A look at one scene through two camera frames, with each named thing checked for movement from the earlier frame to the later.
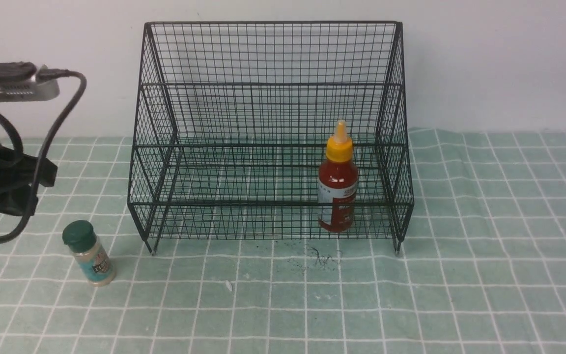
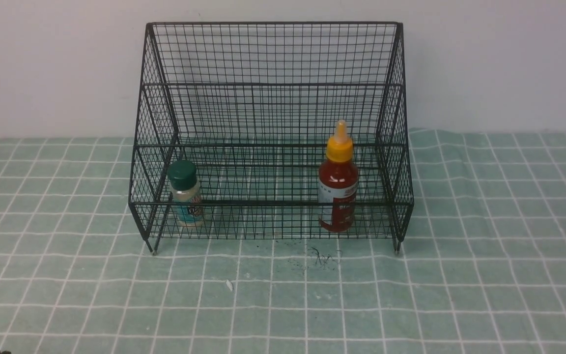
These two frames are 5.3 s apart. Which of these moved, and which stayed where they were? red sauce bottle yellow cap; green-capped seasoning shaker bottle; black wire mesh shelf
Moved: green-capped seasoning shaker bottle
Stayed: black wire mesh shelf; red sauce bottle yellow cap
